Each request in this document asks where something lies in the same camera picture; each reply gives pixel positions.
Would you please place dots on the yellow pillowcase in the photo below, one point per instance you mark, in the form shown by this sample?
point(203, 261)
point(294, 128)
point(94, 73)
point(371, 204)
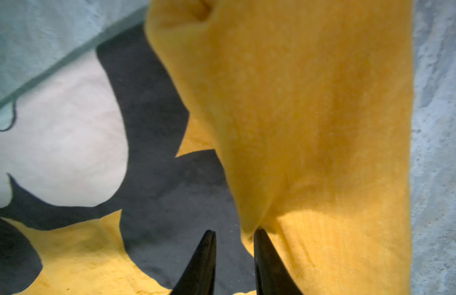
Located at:
point(230, 116)

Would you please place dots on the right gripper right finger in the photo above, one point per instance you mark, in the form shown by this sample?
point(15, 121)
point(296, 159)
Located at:
point(272, 277)

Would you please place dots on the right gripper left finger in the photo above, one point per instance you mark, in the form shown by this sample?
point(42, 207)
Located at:
point(199, 275)

